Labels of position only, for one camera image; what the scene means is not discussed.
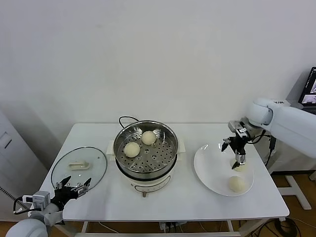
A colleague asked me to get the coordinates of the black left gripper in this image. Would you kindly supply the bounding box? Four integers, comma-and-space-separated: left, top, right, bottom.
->
54, 175, 92, 206

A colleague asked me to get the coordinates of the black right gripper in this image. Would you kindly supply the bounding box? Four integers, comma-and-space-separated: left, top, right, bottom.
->
221, 134, 247, 170

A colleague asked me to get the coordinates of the white steamed baozi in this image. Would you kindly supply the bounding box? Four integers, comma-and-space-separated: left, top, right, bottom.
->
228, 175, 247, 193
141, 131, 157, 146
230, 160, 248, 173
123, 142, 141, 158

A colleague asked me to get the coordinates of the round glass pot lid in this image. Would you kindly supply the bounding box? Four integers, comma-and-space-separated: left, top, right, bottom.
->
50, 146, 108, 193

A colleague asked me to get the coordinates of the stainless steel steamer basket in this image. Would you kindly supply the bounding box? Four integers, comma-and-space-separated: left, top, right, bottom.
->
107, 120, 186, 175

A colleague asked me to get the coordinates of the white round plate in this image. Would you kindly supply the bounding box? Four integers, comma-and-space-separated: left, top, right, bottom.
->
193, 143, 255, 198

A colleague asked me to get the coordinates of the white cabinet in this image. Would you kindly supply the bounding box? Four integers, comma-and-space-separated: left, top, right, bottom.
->
0, 108, 49, 218

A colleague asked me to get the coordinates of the white side desk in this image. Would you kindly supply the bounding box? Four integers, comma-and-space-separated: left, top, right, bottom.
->
268, 148, 316, 212

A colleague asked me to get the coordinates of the cream electric cooker base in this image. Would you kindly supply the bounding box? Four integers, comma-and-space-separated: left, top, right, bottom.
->
107, 148, 186, 198

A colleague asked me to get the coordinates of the white power strip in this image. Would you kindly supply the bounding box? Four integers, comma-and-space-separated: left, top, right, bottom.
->
159, 221, 188, 233

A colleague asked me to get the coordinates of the black open laptop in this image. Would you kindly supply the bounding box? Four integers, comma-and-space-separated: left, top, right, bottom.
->
298, 66, 316, 112

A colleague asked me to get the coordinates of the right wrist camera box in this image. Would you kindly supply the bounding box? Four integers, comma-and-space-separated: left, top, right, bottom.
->
228, 120, 247, 133

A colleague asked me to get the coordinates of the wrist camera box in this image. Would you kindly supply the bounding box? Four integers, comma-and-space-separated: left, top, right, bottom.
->
22, 191, 51, 209
228, 120, 247, 133

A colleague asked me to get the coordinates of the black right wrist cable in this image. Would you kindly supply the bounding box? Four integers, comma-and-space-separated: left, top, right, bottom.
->
246, 130, 272, 145

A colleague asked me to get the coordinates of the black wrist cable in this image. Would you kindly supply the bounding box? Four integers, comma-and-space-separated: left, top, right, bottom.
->
246, 130, 272, 145
13, 197, 25, 214

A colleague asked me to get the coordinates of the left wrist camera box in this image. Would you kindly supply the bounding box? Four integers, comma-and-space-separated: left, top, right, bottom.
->
22, 191, 51, 209

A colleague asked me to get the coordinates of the white table frame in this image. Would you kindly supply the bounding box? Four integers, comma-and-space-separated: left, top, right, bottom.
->
55, 218, 287, 237

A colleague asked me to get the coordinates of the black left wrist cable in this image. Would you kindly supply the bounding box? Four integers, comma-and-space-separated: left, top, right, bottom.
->
13, 197, 25, 214

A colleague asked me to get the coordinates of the black cooker power cord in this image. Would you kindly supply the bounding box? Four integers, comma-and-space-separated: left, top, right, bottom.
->
119, 116, 140, 129

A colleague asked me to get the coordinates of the black floor cable bundle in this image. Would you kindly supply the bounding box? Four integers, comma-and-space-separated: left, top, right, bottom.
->
256, 217, 299, 237

